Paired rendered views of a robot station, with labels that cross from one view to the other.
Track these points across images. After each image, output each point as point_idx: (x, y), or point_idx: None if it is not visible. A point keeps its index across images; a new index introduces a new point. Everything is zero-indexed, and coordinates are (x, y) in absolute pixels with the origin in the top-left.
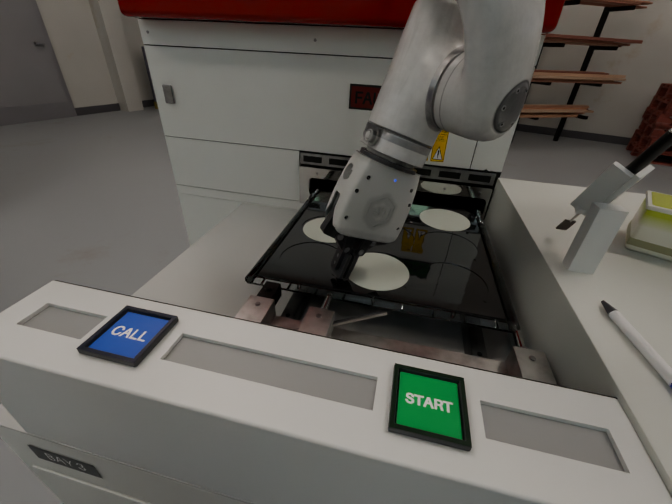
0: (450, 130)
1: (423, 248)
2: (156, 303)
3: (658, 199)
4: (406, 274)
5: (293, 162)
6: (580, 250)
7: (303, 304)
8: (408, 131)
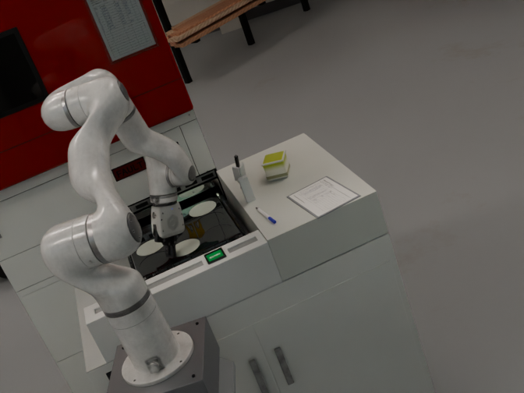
0: (179, 185)
1: (200, 228)
2: None
3: (265, 159)
4: (198, 241)
5: None
6: (245, 195)
7: None
8: (167, 192)
